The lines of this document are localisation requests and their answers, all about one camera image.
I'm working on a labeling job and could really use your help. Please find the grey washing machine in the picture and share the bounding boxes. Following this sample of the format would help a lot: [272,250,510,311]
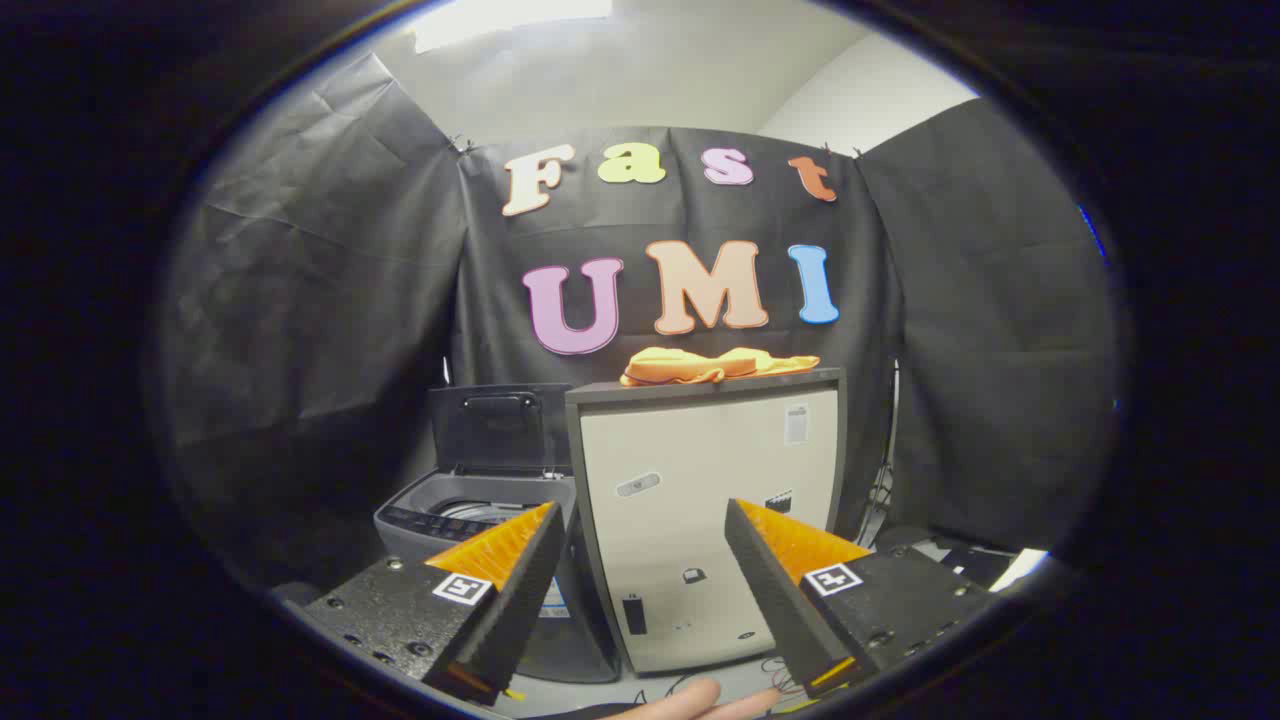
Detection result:
[373,468,621,684]

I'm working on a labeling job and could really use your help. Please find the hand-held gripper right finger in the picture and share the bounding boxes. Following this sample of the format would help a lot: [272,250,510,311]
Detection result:
[724,498,1001,699]

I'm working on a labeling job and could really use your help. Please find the orange cloth garment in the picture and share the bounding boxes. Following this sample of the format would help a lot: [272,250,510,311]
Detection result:
[620,346,821,387]

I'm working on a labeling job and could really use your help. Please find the black backdrop cloth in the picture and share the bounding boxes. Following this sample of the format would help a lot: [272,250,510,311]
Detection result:
[160,50,1121,591]

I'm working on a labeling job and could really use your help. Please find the black hanging cables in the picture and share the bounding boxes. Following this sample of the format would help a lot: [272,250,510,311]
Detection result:
[860,360,901,546]

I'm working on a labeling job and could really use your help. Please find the thin red floor wires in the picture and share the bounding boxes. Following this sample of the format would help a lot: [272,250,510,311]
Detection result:
[758,655,807,697]

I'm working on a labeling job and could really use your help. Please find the beige cabinet with grey top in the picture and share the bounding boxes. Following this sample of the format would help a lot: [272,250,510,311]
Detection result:
[565,368,849,676]

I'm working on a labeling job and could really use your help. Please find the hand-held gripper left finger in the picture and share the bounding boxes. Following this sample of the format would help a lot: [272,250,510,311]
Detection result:
[300,500,568,707]

